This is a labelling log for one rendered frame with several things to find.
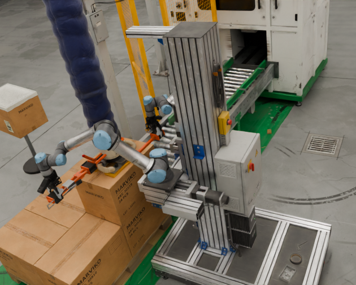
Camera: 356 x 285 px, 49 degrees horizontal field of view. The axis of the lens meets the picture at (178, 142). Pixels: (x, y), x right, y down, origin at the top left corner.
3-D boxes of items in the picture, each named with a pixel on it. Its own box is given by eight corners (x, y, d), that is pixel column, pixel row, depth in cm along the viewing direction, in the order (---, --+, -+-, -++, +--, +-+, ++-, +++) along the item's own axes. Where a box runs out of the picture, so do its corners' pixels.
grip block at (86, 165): (89, 165, 304) (87, 159, 301) (98, 168, 299) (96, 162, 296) (81, 172, 299) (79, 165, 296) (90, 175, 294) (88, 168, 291)
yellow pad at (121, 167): (131, 150, 329) (129, 145, 326) (140, 152, 324) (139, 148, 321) (104, 175, 308) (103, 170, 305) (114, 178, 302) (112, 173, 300)
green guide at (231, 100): (264, 65, 508) (264, 59, 503) (272, 66, 502) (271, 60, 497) (205, 132, 404) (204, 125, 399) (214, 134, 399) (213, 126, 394)
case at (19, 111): (-8, 127, 476) (-23, 98, 453) (20, 111, 500) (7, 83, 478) (20, 138, 442) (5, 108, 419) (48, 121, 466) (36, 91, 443)
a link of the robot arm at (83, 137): (111, 110, 255) (55, 140, 271) (107, 119, 246) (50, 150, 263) (121, 123, 261) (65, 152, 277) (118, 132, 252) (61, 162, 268)
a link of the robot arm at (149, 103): (153, 98, 295) (143, 100, 294) (156, 110, 301) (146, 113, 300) (151, 93, 302) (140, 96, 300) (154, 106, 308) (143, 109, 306)
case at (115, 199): (127, 169, 374) (117, 135, 352) (162, 180, 354) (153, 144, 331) (86, 212, 335) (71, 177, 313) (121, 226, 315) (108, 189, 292)
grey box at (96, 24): (105, 37, 419) (98, 8, 402) (109, 37, 416) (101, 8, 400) (94, 43, 406) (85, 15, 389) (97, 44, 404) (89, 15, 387)
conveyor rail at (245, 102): (270, 77, 512) (270, 63, 501) (274, 77, 509) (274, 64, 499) (178, 188, 362) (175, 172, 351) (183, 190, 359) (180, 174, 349)
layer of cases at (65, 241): (94, 186, 428) (83, 157, 405) (169, 211, 377) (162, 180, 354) (5, 270, 350) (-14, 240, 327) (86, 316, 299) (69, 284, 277)
